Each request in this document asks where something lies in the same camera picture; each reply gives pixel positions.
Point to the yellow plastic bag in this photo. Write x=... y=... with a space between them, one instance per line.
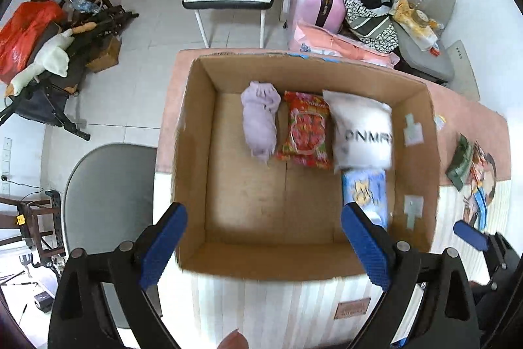
x=412 y=20

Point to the red snack packet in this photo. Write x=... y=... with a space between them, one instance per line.
x=304 y=130

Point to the person's left hand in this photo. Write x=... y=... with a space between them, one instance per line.
x=233 y=340

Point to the pink table mat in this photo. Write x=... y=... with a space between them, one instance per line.
x=465 y=116

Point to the large cardboard box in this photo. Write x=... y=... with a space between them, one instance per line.
x=261 y=210

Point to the red plastic bag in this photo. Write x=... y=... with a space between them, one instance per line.
x=24 y=34

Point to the pink packaged bedding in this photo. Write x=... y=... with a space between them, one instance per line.
x=335 y=44

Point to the black folded stroller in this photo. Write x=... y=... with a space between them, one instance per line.
x=98 y=26

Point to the grey flat board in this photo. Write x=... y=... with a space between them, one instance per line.
x=463 y=71

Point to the dark wooden stool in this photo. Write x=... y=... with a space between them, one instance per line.
x=39 y=218

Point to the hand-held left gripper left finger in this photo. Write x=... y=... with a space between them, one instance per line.
x=163 y=246

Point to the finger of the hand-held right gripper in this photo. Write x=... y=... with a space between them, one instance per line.
x=470 y=234

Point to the white goose plush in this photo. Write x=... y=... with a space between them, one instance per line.
x=53 y=54

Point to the light blue tissue packet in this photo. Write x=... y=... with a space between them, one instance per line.
x=365 y=193

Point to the grey round chair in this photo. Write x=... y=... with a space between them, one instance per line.
x=110 y=202

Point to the white soft packet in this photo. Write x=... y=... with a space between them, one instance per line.
x=361 y=132

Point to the small brown cardboard box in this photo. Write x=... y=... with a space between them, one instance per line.
x=104 y=56

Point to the white wall socket strip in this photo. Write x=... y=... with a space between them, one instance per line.
x=5 y=165

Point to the pink suitcase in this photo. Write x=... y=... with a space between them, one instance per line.
x=327 y=1

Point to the black seat white-legged chair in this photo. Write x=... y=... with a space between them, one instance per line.
x=229 y=1

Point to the colourful cartoon packet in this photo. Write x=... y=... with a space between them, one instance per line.
x=482 y=185

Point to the green snack packet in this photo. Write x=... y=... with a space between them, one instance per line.
x=459 y=161

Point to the rolled lilac cloth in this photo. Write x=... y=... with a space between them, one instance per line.
x=259 y=124

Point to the grey fabric chair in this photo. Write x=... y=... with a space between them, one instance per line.
x=425 y=62

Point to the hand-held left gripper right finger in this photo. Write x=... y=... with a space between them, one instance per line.
x=367 y=251

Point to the patterned tote bag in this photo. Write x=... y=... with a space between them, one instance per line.
x=369 y=26

